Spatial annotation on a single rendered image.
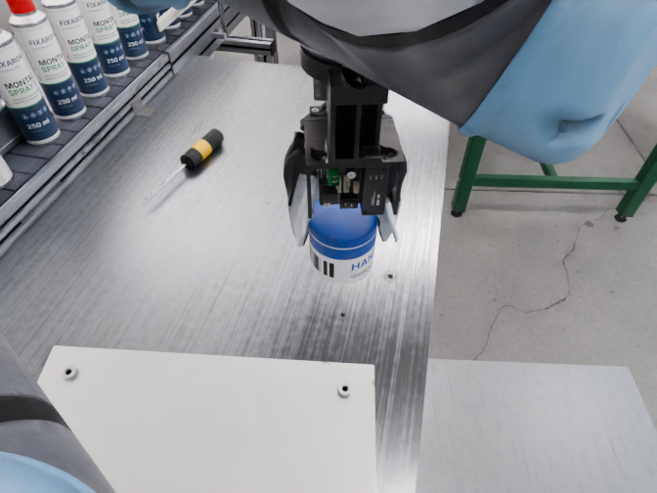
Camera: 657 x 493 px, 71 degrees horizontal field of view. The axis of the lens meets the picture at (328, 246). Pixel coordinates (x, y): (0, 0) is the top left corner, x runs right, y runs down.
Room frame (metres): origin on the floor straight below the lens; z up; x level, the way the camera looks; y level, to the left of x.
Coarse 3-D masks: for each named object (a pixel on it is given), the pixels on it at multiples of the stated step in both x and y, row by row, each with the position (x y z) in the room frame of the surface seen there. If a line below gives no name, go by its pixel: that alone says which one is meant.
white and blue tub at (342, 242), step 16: (320, 208) 0.34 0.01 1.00; (336, 208) 0.34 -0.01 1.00; (352, 208) 0.34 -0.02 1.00; (320, 224) 0.32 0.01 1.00; (336, 224) 0.32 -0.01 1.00; (352, 224) 0.32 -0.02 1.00; (368, 224) 0.32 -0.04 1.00; (320, 240) 0.30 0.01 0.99; (336, 240) 0.30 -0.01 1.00; (352, 240) 0.30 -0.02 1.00; (368, 240) 0.31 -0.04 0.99; (320, 256) 0.31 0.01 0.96; (336, 256) 0.30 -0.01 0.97; (352, 256) 0.30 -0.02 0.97; (368, 256) 0.31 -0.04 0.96; (320, 272) 0.31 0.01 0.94; (336, 272) 0.30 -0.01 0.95; (352, 272) 0.30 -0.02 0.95; (368, 272) 0.31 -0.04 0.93
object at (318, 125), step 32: (320, 64) 0.28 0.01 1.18; (352, 96) 0.26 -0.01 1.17; (384, 96) 0.26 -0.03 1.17; (320, 128) 0.30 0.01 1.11; (352, 128) 0.28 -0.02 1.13; (384, 128) 0.30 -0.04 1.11; (320, 160) 0.26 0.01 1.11; (352, 160) 0.26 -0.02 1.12; (384, 160) 0.26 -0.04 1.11; (320, 192) 0.27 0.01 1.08; (352, 192) 0.28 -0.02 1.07; (384, 192) 0.26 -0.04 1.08
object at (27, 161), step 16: (128, 64) 0.90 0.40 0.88; (144, 64) 0.90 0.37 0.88; (112, 80) 0.83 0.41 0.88; (128, 80) 0.83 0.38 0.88; (112, 96) 0.77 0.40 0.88; (96, 112) 0.71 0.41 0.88; (64, 128) 0.67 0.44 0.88; (80, 128) 0.67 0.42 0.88; (64, 144) 0.62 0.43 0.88; (16, 160) 0.58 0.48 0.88; (32, 160) 0.58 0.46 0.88; (48, 160) 0.59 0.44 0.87; (16, 176) 0.54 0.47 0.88; (32, 176) 0.55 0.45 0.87; (0, 192) 0.50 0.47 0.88; (16, 192) 0.51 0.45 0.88
